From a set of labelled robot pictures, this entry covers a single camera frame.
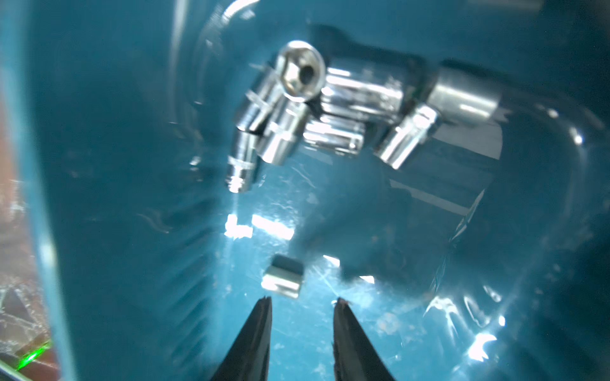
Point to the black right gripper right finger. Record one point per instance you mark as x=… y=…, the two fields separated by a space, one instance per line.
x=355 y=356

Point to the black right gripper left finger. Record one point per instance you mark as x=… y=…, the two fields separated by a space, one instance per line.
x=248 y=357

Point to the teal plastic storage box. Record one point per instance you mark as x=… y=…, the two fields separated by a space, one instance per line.
x=484 y=257

